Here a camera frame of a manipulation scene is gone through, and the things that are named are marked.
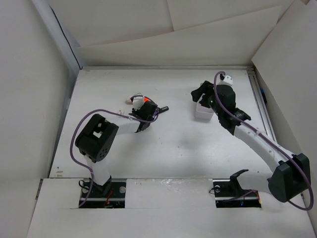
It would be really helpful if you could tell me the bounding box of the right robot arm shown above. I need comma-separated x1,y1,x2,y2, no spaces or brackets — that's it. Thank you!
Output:
191,81,314,203

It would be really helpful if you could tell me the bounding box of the pink white eraser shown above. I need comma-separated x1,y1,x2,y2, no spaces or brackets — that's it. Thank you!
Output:
125,98,133,105

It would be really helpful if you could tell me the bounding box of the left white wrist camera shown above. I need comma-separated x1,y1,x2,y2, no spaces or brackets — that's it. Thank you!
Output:
132,95,145,110

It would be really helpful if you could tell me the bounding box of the purple cable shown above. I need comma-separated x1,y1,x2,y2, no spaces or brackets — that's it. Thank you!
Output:
69,94,160,208
213,70,314,211

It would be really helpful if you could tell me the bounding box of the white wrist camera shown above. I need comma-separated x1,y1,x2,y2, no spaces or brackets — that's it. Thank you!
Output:
218,74,233,87
132,95,145,110

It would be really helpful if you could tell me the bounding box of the purple highlighter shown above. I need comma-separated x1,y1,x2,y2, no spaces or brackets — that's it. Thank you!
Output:
158,106,169,114

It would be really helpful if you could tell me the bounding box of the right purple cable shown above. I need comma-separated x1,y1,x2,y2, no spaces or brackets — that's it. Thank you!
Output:
213,70,314,211

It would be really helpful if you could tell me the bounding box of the aluminium frame rail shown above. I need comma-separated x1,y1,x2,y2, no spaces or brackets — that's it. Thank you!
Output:
247,66,277,142

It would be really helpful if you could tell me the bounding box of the blue object on rail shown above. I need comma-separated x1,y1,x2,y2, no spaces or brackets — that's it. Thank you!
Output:
260,88,267,104

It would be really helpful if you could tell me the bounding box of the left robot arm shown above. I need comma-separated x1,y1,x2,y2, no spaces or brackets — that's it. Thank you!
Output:
75,101,159,197

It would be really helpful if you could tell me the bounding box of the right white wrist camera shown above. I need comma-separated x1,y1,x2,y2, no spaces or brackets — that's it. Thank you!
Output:
218,74,233,87

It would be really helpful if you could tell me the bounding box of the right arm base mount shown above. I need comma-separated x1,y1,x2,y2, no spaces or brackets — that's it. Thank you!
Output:
209,169,262,208

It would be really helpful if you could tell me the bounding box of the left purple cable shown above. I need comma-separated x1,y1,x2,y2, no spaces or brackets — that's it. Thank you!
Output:
69,94,160,208

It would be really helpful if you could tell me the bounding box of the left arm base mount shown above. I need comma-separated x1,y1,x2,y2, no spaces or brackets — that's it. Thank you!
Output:
78,179,127,209

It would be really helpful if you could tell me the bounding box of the white divided paper container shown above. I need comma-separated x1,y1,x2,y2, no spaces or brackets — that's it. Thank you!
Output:
194,102,214,120

